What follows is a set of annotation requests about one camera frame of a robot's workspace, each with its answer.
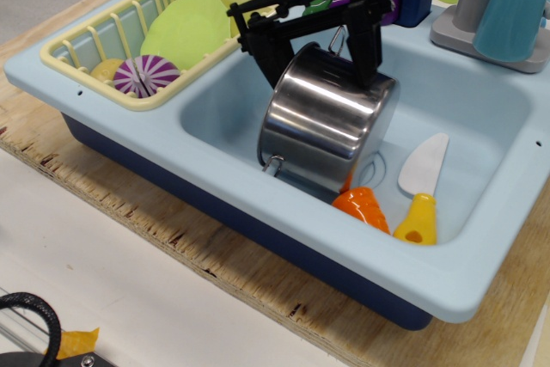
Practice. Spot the yellow toy potato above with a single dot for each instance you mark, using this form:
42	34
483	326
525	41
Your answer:
106	69

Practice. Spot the yellow tape piece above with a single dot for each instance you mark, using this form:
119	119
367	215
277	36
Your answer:
75	343

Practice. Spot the orange toy carrot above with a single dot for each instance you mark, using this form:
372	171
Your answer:
361	203

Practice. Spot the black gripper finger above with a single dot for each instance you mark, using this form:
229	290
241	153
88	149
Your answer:
271	51
364	40

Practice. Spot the stainless steel pot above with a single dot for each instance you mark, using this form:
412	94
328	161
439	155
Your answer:
321	126

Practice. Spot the yellow dish rack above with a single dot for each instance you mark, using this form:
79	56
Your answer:
118	32

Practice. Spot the black device base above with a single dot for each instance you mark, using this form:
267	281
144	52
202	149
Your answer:
16	359

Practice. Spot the green toy plate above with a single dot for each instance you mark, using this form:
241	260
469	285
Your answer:
186	31

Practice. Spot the plywood board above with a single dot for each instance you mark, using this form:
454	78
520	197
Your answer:
166	285

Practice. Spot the teal plastic cup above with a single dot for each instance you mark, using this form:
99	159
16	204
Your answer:
508	29

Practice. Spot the white yellow toy knife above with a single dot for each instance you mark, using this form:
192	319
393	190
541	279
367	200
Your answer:
418	177

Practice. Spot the purple striped toy onion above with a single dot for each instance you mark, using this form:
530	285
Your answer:
144	75

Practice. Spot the grey toy faucet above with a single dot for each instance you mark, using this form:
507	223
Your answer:
456	27

